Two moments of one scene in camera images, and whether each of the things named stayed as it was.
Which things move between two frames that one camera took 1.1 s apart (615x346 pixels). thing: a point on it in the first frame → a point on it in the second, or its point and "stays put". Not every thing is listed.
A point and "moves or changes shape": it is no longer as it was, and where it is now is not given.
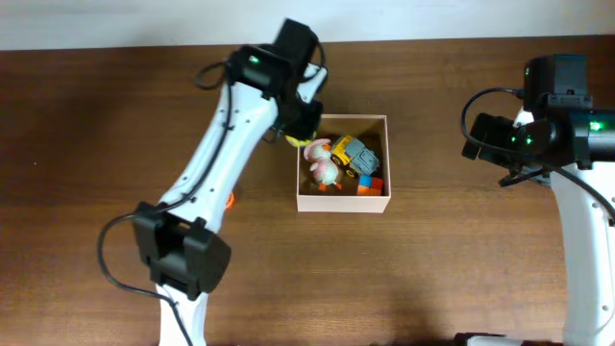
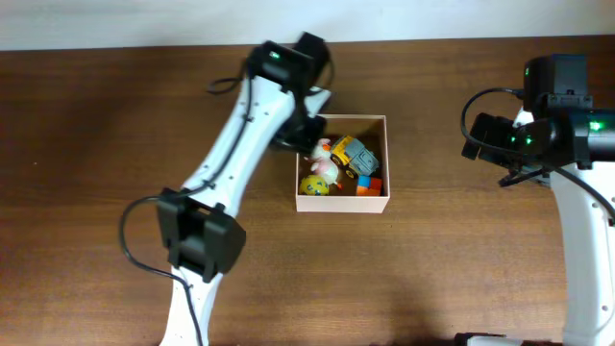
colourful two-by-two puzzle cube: (369, 185) stays put
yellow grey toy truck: (354, 157) stays put
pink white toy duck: (325, 169) stays put
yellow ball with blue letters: (297, 142) moves or changes shape
